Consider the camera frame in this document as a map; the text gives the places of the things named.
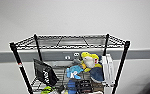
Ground stacked brown cardboard boxes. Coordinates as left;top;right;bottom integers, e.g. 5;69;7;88
90;79;105;94

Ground light blue plush toy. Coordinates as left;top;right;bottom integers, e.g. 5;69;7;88
65;64;85;80

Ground long grey wall band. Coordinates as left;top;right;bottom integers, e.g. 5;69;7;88
0;49;150;64

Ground stacked dark boxes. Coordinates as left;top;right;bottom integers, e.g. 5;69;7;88
75;79;92;94

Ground black wire shelf rack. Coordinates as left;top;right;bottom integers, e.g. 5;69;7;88
9;32;131;94

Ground yellow white blue plush toy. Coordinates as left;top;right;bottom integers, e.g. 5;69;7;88
80;51;105;84

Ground white bag with green top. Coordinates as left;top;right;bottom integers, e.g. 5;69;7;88
40;85;54;94

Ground blue cap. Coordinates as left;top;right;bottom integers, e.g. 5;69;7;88
66;79;78;94

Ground flat white package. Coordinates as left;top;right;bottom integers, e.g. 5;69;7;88
101;54;115;88

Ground black bag with white print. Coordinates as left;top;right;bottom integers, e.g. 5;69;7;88
32;58;60;87

